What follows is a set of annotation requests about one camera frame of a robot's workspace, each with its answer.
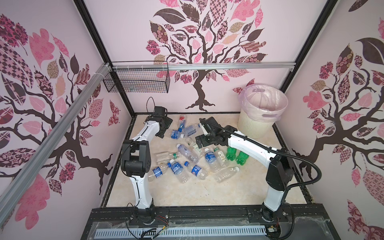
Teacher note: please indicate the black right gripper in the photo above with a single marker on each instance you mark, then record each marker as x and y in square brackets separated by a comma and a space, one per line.
[201, 137]

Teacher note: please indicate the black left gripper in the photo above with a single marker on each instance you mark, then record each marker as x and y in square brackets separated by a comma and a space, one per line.
[167, 120]

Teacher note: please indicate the Pepsi label water bottle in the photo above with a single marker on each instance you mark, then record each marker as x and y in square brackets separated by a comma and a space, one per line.
[158, 171]

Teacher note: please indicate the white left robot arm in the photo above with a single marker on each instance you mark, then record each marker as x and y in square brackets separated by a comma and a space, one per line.
[136, 159]

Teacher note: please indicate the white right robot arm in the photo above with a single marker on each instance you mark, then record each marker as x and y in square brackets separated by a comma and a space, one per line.
[279, 164]

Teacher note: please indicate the white ribbed waste bin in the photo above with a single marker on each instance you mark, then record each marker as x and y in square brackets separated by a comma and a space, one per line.
[252, 129]

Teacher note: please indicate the pink plastic bin liner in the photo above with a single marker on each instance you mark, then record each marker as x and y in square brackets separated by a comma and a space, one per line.
[263, 103]

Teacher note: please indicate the red blue label bottle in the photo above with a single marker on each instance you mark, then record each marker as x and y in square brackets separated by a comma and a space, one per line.
[182, 123]

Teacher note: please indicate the Pocari Sweat bottle blue label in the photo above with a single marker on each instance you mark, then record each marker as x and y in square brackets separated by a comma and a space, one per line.
[212, 160]

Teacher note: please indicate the green soda bottle left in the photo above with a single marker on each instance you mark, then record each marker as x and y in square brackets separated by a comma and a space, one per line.
[231, 153]

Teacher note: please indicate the green soda bottle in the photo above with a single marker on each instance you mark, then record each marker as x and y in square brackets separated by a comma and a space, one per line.
[231, 153]
[242, 158]

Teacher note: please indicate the clear bottle white green label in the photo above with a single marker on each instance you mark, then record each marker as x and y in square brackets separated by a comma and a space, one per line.
[194, 147]

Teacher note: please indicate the blue cap pale label bottle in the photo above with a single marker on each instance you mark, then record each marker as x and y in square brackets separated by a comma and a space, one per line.
[192, 130]

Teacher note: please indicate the green soda bottle right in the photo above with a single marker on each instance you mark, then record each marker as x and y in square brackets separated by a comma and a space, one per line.
[242, 158]

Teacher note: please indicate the clear empty bottle white cap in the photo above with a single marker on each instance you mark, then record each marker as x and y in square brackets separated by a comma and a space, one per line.
[225, 174]

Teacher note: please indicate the white cap blue label bottle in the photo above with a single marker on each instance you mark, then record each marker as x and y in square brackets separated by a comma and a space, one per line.
[179, 172]

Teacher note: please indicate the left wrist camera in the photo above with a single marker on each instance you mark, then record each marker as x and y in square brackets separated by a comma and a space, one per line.
[160, 112]

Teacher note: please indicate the black wire mesh basket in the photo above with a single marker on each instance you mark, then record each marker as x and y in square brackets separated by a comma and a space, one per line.
[138, 77]

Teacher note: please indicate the silver aluminium rail back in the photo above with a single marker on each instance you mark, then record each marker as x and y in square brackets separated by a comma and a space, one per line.
[221, 66]

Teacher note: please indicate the silver aluminium rail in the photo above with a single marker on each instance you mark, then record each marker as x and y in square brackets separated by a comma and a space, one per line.
[17, 188]
[221, 66]

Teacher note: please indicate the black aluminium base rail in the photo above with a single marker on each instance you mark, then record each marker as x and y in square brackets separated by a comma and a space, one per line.
[252, 213]

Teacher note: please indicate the white slotted cable duct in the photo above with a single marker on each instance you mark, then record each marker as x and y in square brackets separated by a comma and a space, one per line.
[178, 232]

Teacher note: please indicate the silver aluminium rail left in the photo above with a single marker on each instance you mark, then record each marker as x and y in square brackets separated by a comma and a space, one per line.
[17, 188]

